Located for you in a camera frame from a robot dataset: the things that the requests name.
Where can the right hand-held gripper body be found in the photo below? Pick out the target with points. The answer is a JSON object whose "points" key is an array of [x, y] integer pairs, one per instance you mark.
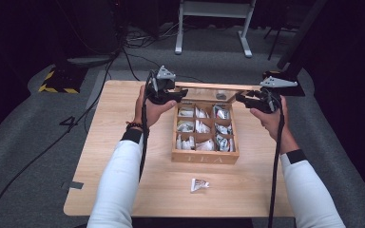
{"points": [[267, 98]]}

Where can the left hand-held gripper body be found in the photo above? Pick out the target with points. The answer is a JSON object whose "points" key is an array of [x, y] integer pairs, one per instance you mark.
{"points": [[160, 87]]}

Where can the single white tea bag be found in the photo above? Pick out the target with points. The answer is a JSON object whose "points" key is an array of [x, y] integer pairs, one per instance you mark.
{"points": [[198, 185]]}

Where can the person's left hand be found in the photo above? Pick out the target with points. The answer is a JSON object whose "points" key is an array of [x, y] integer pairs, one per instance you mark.
{"points": [[152, 112]]}

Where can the person's right hand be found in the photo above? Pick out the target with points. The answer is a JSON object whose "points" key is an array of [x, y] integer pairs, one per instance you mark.
{"points": [[275, 125]]}

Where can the black round table grommet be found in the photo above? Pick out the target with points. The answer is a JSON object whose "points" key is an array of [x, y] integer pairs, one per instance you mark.
{"points": [[221, 96]]}

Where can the group of white tea packets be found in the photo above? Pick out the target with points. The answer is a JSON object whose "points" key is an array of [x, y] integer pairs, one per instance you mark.
{"points": [[202, 128]]}

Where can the black tripod legs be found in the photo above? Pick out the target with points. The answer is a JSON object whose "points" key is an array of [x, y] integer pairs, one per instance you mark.
{"points": [[275, 41]]}

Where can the grey slanted pole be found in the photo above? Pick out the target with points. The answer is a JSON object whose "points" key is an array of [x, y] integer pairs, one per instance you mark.
{"points": [[301, 31]]}

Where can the grey flat stand base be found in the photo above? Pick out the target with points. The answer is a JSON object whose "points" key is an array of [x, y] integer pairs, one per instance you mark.
{"points": [[88, 60]]}

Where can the grey tape strip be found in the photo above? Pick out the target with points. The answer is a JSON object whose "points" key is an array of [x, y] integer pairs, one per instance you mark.
{"points": [[74, 185]]}

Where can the white metal stand frame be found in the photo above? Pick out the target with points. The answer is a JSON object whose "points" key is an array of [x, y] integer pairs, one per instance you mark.
{"points": [[214, 9]]}

